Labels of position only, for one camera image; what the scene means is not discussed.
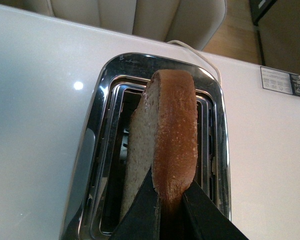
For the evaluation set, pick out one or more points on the black white label sticker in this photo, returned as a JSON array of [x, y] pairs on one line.
[[280, 81]]

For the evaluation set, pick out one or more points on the brown bread slice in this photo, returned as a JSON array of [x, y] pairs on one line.
[[162, 140]]

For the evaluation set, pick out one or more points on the white chrome toaster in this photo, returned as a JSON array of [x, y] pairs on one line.
[[96, 193]]

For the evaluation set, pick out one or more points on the beige right chair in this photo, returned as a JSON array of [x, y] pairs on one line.
[[192, 22]]

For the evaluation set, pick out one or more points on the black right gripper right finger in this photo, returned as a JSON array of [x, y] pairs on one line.
[[203, 220]]

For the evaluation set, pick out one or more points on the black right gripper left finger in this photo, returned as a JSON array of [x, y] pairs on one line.
[[142, 220]]

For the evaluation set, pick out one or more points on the dark grey kitchen cabinet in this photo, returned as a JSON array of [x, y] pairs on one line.
[[278, 29]]

